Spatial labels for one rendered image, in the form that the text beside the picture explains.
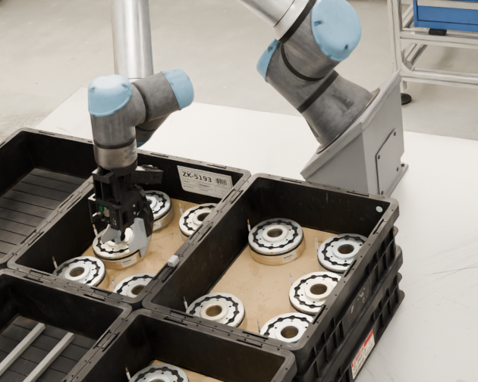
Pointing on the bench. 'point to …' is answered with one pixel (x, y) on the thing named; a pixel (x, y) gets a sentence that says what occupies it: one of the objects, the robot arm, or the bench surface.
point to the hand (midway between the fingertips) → (133, 245)
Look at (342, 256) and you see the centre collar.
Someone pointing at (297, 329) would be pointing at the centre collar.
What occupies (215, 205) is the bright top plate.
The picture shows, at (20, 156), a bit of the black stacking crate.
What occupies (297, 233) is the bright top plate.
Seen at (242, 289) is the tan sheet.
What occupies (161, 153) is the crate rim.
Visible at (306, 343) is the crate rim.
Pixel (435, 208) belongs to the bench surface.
